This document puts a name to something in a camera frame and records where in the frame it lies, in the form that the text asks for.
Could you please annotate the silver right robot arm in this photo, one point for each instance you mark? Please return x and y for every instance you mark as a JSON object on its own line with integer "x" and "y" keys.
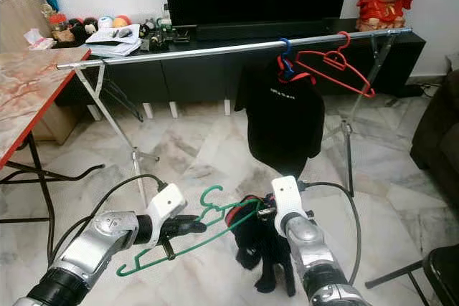
{"x": 315, "y": 249}

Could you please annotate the black metal chair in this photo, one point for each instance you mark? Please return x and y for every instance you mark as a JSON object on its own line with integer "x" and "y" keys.
{"x": 445, "y": 277}

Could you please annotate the stack of white papers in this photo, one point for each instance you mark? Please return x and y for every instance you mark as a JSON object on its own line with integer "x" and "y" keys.
{"x": 115, "y": 42}

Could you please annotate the black soundbar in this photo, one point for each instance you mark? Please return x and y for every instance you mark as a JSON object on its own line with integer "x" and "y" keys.
{"x": 258, "y": 31}

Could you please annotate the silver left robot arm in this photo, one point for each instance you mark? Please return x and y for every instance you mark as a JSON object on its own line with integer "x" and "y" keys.
{"x": 93, "y": 249}

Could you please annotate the black shirt with red collar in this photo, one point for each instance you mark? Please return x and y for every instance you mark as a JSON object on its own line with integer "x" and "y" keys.
{"x": 283, "y": 127}

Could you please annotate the red ball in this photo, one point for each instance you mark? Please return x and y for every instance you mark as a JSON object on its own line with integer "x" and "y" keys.
{"x": 120, "y": 21}

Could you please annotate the blue white ball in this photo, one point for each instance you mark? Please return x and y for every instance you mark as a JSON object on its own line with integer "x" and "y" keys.
{"x": 105, "y": 22}

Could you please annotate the pink marble table red edge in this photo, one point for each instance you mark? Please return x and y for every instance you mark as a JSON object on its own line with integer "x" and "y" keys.
{"x": 29, "y": 91}

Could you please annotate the green plastic hanger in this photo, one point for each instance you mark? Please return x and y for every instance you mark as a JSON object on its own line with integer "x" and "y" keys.
{"x": 211, "y": 213}

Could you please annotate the pink white tissue box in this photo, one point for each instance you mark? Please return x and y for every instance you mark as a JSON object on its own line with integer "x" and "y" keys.
{"x": 38, "y": 39}

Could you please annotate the red plastic hanger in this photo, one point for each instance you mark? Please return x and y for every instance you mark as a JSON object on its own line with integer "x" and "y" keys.
{"x": 337, "y": 60}

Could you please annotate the black low TV console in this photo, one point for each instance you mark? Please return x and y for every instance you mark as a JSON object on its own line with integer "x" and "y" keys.
{"x": 201, "y": 77}

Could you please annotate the silver metal clothes rack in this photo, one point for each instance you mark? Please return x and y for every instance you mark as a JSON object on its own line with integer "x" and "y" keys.
{"x": 186, "y": 53}

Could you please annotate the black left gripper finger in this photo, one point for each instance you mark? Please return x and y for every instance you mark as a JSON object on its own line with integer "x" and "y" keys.
{"x": 192, "y": 227}
{"x": 168, "y": 249}

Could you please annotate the dark brown sofa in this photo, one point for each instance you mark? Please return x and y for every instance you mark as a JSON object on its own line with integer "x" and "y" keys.
{"x": 437, "y": 134}

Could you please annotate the blue plastic hanger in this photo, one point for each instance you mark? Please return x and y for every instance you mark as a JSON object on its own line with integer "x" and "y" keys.
{"x": 287, "y": 69}

